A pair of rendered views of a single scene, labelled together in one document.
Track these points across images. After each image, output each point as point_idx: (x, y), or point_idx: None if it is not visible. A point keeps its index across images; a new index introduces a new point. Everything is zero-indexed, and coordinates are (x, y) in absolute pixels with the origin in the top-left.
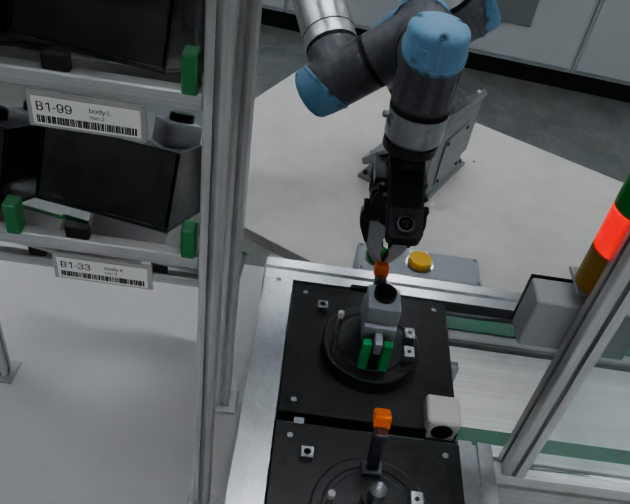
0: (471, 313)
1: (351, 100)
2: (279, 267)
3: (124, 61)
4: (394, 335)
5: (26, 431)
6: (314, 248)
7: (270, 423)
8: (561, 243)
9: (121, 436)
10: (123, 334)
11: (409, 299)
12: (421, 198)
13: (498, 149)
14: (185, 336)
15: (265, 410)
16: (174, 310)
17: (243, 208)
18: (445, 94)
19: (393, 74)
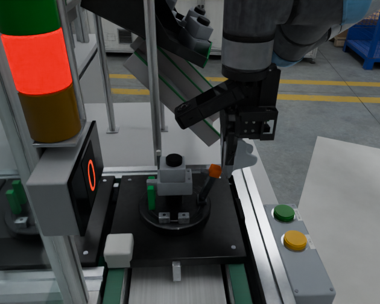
0: (260, 294)
1: (276, 49)
2: (242, 169)
3: None
4: (157, 187)
5: (133, 140)
6: (311, 214)
7: (116, 177)
8: None
9: (134, 161)
10: (193, 152)
11: (239, 231)
12: (205, 101)
13: None
14: None
15: (124, 174)
16: (217, 163)
17: (146, 46)
18: (230, 9)
19: (286, 26)
